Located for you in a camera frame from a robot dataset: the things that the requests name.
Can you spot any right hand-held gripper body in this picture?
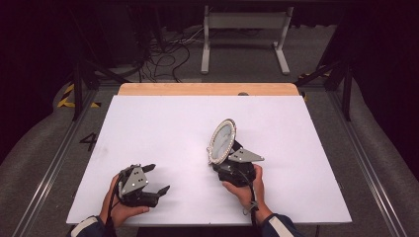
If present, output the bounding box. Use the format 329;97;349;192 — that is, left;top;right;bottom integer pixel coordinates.
211;147;266;188

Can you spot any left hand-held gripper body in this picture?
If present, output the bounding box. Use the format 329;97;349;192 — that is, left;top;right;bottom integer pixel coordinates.
116;164;161;208

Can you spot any oval jewelled picture frame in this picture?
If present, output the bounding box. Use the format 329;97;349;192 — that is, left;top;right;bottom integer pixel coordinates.
206;118;238;166

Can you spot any person's left hand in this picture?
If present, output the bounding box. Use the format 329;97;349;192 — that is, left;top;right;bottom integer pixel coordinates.
100;174;151;228

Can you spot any person's right hand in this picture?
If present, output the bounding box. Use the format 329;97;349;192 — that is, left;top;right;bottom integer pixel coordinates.
221;164;267;215

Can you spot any white table board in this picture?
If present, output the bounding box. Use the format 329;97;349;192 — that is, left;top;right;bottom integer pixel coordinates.
65;95;353;227

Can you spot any yellow black floor tape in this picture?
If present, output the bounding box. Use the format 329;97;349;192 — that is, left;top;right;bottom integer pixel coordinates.
296;69;331;81

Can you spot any black metal stand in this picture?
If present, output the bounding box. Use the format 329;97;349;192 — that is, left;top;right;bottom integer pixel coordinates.
293;58;356;121
69;48;133;121

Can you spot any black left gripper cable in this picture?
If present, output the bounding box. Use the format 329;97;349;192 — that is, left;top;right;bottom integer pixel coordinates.
106;170;126;229

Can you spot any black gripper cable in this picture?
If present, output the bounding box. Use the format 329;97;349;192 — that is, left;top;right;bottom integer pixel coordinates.
239;168;260;229
106;170;126;229

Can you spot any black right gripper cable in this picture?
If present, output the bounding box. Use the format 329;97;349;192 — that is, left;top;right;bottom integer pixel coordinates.
239;168;260;229

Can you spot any aluminium floor rail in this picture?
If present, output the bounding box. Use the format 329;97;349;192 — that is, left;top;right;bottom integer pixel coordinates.
12;88;100;237
325;88;411;237

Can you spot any tangle of black floor cables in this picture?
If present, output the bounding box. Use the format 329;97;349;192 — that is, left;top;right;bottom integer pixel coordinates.
137;26;206;84

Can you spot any white metal desk frame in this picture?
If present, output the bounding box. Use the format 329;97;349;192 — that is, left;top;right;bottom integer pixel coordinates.
200;5;295;76

